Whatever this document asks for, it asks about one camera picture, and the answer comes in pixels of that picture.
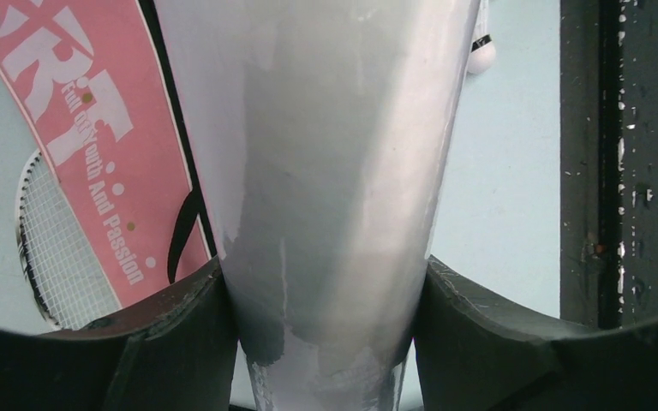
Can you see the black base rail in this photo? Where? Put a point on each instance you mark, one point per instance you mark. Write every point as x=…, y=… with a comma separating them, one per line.
x=608, y=85

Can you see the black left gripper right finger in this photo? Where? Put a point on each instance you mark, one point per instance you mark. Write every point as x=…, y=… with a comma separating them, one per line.
x=477, y=350

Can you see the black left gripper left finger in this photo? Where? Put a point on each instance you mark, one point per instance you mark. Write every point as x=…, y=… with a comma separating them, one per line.
x=176, y=350

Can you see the white racket under pink bag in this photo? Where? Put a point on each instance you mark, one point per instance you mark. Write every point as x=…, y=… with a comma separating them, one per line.
x=69, y=286

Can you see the white shuttlecock tube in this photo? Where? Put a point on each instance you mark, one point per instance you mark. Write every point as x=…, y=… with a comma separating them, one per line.
x=320, y=132

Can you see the pink sport racket bag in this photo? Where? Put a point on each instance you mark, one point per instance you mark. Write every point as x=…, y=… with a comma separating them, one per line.
x=87, y=77

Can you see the shuttlecock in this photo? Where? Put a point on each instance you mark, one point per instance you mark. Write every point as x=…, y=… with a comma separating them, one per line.
x=483, y=50

